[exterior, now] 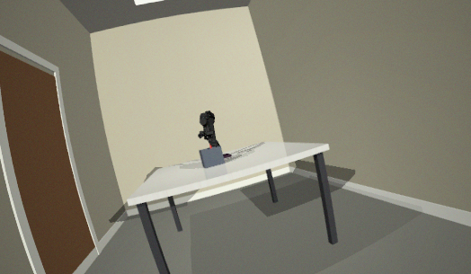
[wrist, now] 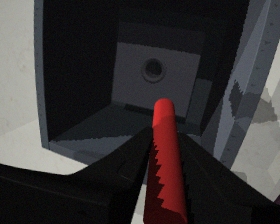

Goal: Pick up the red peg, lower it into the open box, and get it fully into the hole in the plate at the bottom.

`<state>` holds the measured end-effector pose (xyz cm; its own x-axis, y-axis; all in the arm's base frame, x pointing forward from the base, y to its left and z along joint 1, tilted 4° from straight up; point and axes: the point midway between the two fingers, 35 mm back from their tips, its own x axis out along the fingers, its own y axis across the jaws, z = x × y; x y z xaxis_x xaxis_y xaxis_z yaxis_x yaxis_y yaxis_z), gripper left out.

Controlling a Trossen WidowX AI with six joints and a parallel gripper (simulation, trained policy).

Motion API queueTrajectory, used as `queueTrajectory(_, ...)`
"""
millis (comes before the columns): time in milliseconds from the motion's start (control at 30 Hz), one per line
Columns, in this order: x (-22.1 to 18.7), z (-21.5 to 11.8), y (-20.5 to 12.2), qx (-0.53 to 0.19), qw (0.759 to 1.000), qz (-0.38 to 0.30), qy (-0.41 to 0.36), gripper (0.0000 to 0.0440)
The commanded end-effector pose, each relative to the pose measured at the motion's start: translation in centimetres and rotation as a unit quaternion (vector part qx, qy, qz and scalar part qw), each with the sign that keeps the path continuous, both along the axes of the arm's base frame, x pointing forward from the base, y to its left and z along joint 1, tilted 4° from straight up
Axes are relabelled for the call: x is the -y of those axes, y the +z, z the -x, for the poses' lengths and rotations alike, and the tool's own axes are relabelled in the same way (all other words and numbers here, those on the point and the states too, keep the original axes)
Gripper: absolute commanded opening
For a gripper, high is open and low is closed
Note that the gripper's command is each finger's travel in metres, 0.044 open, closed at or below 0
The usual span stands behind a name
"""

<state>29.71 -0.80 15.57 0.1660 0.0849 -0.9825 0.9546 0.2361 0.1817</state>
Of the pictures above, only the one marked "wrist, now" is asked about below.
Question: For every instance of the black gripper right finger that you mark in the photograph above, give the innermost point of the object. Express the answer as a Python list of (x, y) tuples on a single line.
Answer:
[(214, 195)]

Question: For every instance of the red peg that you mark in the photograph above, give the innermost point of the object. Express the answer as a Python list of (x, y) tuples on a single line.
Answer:
[(165, 201)]

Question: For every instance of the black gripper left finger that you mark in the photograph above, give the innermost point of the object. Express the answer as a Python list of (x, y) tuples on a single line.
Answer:
[(105, 192)]

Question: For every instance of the grey square plate with hole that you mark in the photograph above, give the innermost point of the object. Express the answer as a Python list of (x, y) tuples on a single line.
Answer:
[(139, 47)]

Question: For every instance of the dark grey open box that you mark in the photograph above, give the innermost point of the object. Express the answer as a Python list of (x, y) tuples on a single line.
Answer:
[(75, 52)]

